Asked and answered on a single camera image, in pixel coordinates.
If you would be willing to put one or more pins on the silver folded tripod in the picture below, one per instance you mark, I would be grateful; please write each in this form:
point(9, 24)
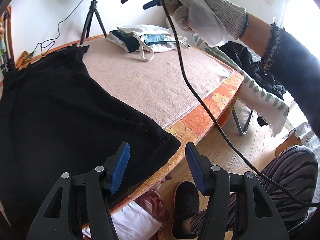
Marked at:
point(7, 54)

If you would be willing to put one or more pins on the right hand grey glove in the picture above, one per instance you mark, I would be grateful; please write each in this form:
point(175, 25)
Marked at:
point(215, 21)

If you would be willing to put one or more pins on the black slipper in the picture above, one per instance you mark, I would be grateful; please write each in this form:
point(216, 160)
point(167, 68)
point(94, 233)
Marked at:
point(186, 206)

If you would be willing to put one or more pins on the green white patterned pillow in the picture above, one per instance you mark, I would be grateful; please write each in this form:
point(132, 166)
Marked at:
point(269, 107)

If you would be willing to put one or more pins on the black sheer garment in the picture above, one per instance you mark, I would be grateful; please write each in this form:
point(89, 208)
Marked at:
point(55, 118)

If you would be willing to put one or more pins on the stack of folded clothes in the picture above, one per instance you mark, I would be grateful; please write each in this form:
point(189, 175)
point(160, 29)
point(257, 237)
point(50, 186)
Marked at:
point(146, 39)

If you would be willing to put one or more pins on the right forearm black sleeve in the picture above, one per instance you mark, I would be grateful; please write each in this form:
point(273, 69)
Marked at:
point(291, 64)

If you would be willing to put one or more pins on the dark clothes pile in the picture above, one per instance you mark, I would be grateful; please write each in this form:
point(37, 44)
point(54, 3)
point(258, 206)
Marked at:
point(245, 60)

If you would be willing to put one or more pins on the metal chair leg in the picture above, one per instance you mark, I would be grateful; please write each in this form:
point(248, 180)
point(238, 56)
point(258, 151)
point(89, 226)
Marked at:
point(242, 116)

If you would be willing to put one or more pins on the white red under-bed item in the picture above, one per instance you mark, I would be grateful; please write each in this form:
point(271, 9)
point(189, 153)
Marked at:
point(142, 218)

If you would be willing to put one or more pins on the orange floral bed sheet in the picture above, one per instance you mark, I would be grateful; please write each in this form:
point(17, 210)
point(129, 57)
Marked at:
point(192, 128)

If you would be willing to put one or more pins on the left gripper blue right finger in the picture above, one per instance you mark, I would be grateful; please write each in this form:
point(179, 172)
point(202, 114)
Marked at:
point(199, 165)

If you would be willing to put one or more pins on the black mini tripod stand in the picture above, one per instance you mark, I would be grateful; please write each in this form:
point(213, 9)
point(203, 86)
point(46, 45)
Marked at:
point(88, 22)

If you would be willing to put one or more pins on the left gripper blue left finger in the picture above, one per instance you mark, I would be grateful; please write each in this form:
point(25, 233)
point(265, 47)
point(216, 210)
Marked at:
point(115, 167)

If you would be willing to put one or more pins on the beige towel mat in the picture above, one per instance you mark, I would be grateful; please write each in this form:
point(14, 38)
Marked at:
point(155, 88)

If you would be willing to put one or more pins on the zebra striped trouser leg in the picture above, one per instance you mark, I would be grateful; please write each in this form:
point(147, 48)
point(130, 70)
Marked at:
point(296, 169)

